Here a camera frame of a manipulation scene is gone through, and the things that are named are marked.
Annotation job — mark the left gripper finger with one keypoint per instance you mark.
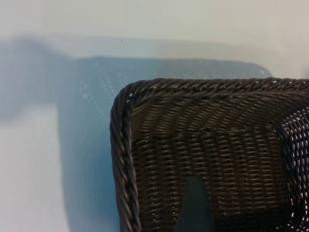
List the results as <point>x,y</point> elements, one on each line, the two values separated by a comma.
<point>195,212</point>

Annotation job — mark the dark brown wicker basket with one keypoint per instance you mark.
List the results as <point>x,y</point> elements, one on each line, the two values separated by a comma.
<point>217,157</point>

